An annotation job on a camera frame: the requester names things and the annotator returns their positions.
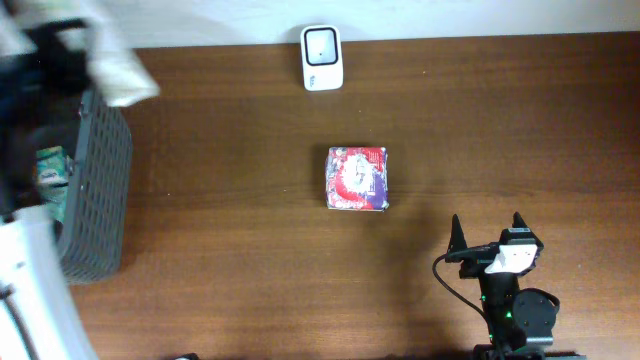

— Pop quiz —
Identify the white barcode scanner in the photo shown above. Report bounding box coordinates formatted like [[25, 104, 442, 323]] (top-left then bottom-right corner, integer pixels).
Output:
[[300, 25, 344, 92]]

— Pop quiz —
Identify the grey plastic mesh basket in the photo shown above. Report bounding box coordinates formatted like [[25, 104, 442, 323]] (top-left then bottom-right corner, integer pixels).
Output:
[[32, 89, 133, 285]]

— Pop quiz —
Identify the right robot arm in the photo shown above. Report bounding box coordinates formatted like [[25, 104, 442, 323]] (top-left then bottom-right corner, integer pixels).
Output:
[[432, 213, 583, 360]]

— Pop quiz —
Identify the right black cable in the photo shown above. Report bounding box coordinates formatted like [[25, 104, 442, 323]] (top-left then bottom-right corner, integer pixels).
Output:
[[432, 252, 496, 346]]

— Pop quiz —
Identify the red purple tissue pack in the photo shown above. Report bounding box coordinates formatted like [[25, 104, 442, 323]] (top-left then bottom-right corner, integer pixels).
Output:
[[325, 147, 389, 212]]

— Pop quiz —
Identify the teal wipes packet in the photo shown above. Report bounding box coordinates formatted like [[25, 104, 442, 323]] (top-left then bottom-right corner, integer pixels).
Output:
[[35, 146, 72, 223]]

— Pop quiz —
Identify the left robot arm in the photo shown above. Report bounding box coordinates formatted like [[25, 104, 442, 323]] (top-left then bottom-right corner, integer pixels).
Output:
[[1, 16, 96, 359]]

